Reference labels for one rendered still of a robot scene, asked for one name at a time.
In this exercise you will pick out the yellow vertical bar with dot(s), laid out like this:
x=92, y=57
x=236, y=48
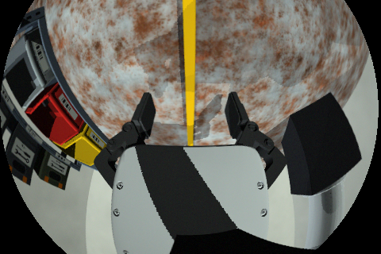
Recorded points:
x=189, y=33

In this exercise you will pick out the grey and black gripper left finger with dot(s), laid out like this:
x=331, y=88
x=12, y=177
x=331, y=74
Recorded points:
x=133, y=133

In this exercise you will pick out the red open bin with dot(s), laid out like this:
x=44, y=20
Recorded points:
x=49, y=121

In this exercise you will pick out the olive green case with orange latches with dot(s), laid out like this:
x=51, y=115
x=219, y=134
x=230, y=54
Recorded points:
x=51, y=170

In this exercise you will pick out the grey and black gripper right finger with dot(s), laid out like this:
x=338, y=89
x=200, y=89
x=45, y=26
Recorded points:
x=247, y=132

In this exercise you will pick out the grey metal bin rack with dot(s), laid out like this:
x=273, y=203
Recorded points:
x=31, y=20

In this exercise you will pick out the yellow open bin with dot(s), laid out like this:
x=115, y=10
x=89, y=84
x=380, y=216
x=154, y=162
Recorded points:
x=84, y=146

